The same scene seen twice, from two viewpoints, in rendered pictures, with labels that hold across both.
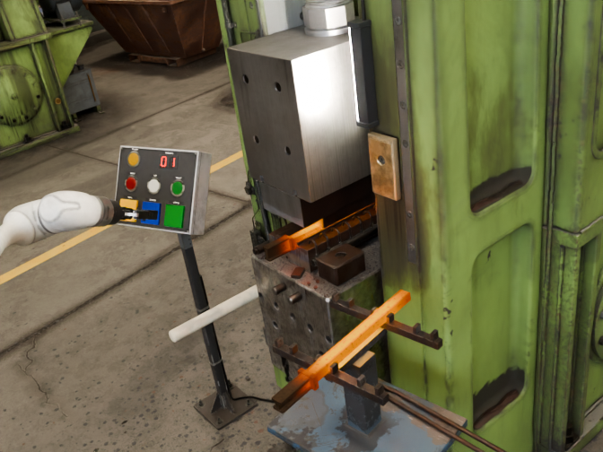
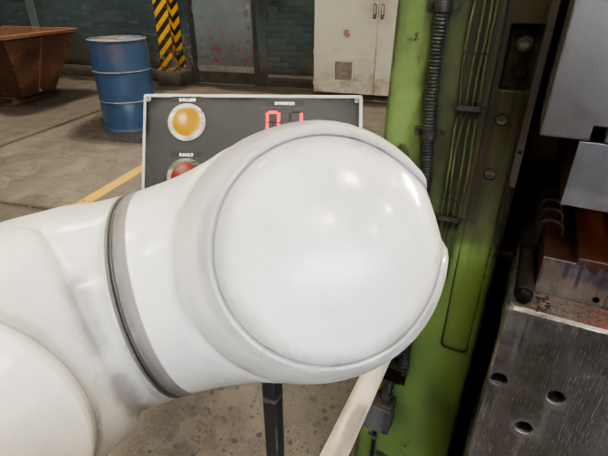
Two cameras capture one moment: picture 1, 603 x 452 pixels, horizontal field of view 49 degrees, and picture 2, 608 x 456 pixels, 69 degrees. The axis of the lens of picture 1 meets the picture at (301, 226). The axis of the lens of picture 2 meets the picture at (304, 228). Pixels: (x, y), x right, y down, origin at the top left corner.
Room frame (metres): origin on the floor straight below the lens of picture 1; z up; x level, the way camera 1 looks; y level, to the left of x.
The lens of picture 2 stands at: (1.53, 0.71, 1.35)
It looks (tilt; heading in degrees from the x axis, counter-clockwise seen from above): 29 degrees down; 331
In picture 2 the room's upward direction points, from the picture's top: straight up
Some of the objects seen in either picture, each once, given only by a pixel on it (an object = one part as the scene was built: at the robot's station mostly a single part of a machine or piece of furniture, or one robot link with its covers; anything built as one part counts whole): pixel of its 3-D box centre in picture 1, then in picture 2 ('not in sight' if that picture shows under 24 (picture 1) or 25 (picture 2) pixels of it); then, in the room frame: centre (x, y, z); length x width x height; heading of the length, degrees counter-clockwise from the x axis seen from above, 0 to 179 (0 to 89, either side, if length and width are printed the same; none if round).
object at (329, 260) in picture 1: (342, 264); not in sight; (1.66, -0.10, 0.95); 0.12 x 0.08 x 0.06; 125
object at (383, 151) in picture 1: (384, 166); not in sight; (1.59, -0.24, 1.27); 0.09 x 0.02 x 0.17; 35
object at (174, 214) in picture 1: (175, 216); not in sight; (2.03, 0.42, 1.01); 0.07 x 0.05 x 0.07; 60
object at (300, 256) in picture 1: (339, 223); (603, 225); (1.90, -0.12, 0.96); 0.42 x 0.20 x 0.09; 125
